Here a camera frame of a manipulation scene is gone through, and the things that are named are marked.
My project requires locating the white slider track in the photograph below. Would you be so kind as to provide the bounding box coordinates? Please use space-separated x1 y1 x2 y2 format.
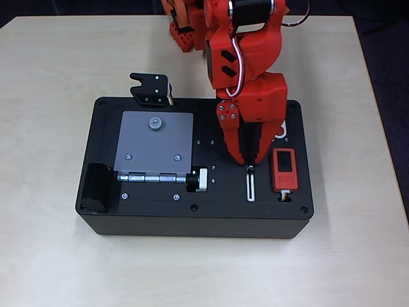
245 164 258 203

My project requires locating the red display module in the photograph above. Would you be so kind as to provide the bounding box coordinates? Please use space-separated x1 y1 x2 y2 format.
270 147 301 193

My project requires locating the white hinge end block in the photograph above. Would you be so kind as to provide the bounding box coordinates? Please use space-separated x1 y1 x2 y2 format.
195 167 209 193

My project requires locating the grey door plate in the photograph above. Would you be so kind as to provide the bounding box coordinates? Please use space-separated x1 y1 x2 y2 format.
113 110 195 174

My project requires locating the metal door hinge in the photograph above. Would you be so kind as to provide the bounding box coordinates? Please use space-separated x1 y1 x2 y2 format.
116 171 192 184

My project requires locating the red printed table clamp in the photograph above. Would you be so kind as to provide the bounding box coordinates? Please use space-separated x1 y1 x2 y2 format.
169 20 196 54

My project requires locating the black task board box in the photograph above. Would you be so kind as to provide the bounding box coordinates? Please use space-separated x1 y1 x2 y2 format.
75 95 316 240

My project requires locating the orange printed part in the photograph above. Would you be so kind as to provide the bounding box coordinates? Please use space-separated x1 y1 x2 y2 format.
160 0 192 33

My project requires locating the white servo cable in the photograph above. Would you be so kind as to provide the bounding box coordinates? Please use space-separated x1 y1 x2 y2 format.
225 34 247 98
285 0 312 28

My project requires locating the black probe holder bracket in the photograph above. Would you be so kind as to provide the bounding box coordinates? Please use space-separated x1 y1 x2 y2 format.
129 72 175 108

